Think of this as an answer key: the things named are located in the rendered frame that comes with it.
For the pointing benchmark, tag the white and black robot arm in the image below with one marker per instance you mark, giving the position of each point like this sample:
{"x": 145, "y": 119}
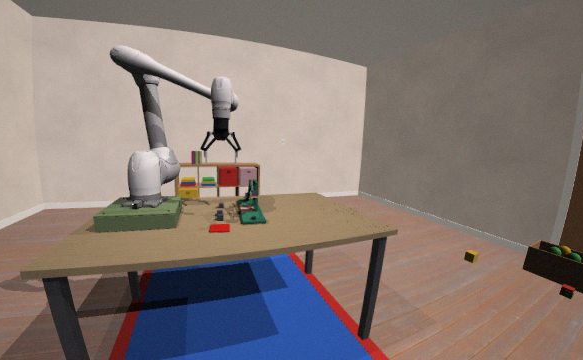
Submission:
{"x": 146, "y": 172}

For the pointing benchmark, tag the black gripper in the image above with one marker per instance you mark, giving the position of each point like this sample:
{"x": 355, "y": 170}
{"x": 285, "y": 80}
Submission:
{"x": 220, "y": 132}

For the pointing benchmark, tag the red flat square plate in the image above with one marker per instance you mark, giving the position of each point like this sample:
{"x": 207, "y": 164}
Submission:
{"x": 219, "y": 228}

